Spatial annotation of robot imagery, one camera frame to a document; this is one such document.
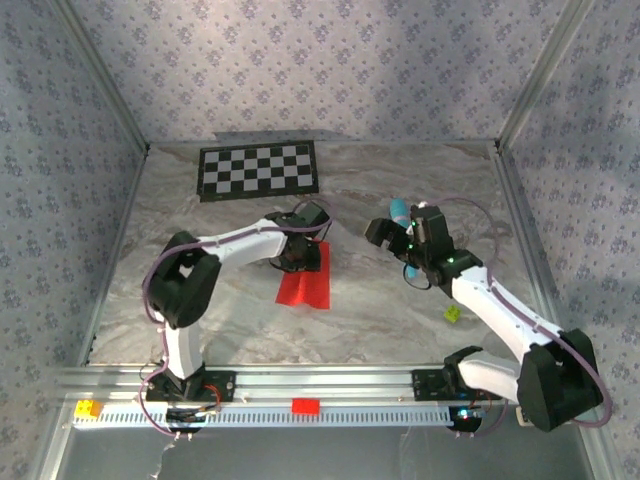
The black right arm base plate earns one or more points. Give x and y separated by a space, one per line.
425 385

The aluminium mounting rail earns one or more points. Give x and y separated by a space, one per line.
325 382

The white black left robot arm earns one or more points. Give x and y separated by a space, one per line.
240 250

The red toy brick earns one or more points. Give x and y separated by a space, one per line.
305 406

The aluminium frame side bar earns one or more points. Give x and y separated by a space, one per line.
118 250
515 200

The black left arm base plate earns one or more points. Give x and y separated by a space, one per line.
227 387

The black controller board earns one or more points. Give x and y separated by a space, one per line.
192 415
465 417

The black white checkerboard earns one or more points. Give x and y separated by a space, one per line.
257 170

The aluminium frame post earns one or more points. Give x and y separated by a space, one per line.
104 75
540 75

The teal cylinder tube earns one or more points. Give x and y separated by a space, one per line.
398 210

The yellow toy brick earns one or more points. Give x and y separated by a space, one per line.
87 409

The small yellow-green cube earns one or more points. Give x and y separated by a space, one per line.
452 314

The beige grey flat device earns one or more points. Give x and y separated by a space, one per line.
521 415

